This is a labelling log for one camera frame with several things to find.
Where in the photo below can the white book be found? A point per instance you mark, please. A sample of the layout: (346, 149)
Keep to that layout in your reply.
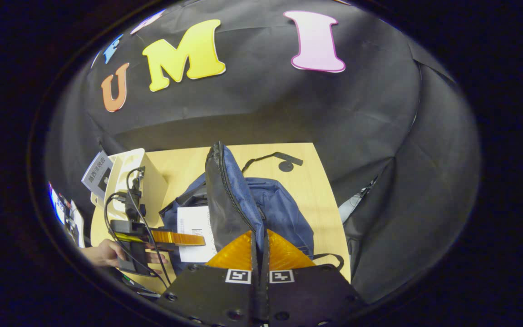
(193, 227)

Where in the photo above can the book with purple figure cover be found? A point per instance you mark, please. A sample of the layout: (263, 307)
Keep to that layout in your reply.
(94, 175)

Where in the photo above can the black backdrop cloth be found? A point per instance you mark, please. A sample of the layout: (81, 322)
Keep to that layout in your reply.
(266, 104)

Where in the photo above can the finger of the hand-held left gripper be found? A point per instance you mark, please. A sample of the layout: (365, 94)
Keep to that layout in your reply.
(180, 238)
(161, 248)

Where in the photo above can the white bookshelf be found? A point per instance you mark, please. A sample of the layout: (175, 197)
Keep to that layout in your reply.
(152, 186)

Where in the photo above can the blue schoolbag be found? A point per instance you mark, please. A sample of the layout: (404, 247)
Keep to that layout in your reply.
(284, 213)

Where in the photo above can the white printed packaging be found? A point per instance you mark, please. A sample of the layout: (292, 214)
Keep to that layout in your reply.
(64, 209)

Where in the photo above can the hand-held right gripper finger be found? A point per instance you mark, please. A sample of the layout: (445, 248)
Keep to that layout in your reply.
(264, 295)
(255, 295)

